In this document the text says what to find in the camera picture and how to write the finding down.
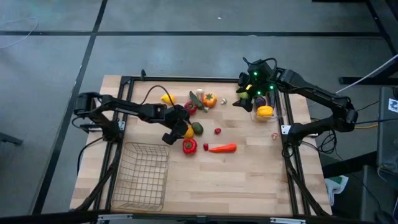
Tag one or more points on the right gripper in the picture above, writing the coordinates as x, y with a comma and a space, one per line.
262, 81

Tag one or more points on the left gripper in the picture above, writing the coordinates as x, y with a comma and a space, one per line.
176, 117

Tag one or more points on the green pea pod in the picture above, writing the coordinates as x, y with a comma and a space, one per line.
244, 95

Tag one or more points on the orange citrus fruit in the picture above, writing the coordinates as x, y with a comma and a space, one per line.
190, 133

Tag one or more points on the round purple eggplant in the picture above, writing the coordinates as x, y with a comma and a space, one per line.
260, 101

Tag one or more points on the large red bell pepper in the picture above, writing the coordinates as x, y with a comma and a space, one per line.
189, 147

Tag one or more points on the green avocado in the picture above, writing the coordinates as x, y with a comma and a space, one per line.
197, 128

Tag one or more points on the yellow bell pepper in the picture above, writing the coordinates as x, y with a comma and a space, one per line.
265, 111

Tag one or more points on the red tomato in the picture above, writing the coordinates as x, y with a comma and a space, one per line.
190, 108

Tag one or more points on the yellow lemon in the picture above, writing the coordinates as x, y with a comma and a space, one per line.
168, 99

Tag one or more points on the orange tomato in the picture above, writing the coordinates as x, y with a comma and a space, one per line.
209, 100

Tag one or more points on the dark green cucumber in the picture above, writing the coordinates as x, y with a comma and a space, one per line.
196, 100

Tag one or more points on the orange carrot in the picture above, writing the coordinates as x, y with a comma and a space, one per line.
224, 148

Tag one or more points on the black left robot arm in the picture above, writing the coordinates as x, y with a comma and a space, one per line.
124, 107

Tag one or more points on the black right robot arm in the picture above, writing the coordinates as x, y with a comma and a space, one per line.
314, 93

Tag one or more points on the clear plastic container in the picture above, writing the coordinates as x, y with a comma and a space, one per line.
279, 117

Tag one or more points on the white garlic bulb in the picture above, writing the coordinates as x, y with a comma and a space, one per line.
200, 92

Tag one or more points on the small brown mushroom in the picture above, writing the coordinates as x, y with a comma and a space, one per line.
275, 136

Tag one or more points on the white green bag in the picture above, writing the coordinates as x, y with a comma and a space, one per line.
337, 186

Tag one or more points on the grey equipment box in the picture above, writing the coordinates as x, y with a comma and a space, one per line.
387, 140

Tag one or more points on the dark grey cabinet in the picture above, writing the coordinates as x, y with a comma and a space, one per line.
373, 199

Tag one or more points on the black floor object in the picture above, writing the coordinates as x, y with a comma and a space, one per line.
9, 138

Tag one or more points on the white arm base bracket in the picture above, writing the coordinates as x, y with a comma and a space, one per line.
121, 125
285, 129

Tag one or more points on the black aluminium table frame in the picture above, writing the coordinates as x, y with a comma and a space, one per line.
186, 79

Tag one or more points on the black frame clamp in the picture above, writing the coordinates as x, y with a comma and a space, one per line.
143, 74

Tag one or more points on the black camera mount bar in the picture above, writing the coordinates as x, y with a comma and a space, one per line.
199, 220

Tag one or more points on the black diagonal frame strut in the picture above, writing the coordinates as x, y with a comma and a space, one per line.
100, 185
303, 189

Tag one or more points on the black desk frame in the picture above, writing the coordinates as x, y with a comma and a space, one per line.
357, 81

